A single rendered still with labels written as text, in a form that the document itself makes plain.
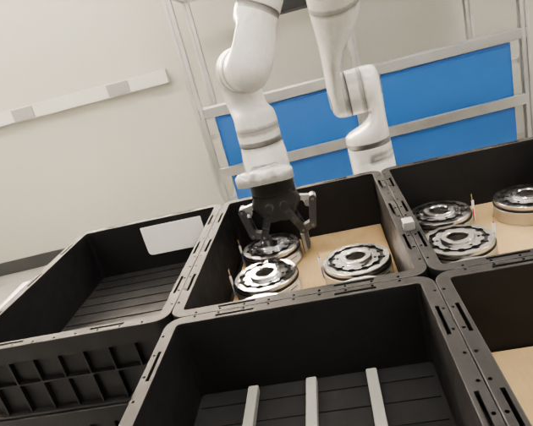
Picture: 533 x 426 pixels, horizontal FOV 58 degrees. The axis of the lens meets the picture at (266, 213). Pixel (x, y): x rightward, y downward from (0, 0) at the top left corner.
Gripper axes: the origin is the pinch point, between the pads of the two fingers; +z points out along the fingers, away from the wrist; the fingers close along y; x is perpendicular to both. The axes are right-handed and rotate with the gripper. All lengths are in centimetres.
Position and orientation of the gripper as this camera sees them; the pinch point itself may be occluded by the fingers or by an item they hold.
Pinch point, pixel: (288, 246)
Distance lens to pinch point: 86.3
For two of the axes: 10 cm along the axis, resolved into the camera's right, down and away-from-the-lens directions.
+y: -9.7, 2.0, 1.6
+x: -0.8, 3.6, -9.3
